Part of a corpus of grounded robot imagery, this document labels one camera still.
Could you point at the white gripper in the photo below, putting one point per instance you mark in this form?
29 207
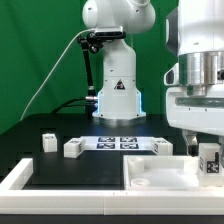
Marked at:
196 113

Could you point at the white square tabletop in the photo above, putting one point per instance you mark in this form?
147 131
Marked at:
161 173

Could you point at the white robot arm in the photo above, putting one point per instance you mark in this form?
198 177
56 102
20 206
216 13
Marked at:
133 41

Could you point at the fiducial marker sheet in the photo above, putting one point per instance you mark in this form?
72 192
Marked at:
117 143

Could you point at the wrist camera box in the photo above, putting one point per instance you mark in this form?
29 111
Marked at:
171 77

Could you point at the front camera on mount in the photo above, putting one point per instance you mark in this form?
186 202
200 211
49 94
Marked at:
116 32

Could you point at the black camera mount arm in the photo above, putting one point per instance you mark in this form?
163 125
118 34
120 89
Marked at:
83 42

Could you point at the white U-shaped fence frame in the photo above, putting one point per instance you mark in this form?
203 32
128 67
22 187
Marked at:
15 199

